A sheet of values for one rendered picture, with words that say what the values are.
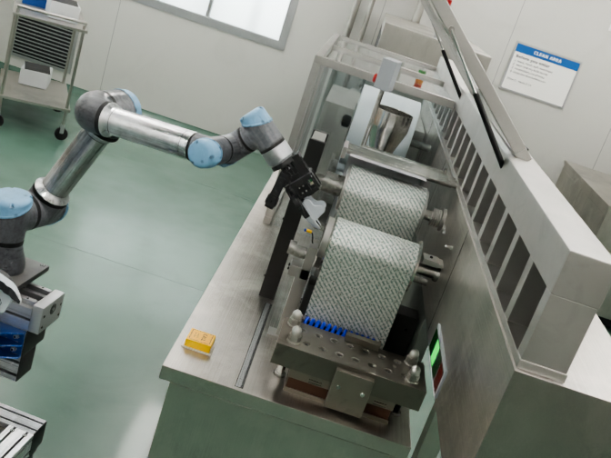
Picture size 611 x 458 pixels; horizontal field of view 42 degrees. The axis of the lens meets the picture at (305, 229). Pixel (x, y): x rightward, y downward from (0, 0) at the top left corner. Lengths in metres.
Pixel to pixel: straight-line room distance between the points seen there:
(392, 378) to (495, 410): 0.73
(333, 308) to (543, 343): 0.96
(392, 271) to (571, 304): 0.90
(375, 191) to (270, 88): 5.44
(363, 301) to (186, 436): 0.59
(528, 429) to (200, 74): 6.71
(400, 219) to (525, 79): 5.46
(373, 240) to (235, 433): 0.62
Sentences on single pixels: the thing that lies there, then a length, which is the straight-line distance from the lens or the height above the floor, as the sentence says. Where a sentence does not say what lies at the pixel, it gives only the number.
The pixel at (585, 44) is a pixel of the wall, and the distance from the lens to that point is 7.81.
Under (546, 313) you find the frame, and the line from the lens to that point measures 1.32.
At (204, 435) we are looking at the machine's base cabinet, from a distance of 2.13.
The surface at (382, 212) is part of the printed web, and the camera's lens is 2.35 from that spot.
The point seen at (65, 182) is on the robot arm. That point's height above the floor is 1.11.
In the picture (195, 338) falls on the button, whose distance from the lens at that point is 2.16.
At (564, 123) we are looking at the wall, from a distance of 7.87.
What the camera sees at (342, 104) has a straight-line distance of 3.09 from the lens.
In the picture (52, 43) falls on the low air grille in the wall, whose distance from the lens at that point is 8.23.
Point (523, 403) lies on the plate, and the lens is 1.37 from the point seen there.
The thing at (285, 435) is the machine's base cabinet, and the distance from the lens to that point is 2.09.
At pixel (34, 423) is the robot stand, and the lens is 2.92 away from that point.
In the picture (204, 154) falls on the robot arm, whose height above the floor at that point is 1.41.
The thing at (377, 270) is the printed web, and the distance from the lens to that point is 2.15.
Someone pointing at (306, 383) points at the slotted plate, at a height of 0.94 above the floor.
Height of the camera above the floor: 1.95
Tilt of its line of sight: 18 degrees down
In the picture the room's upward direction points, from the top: 19 degrees clockwise
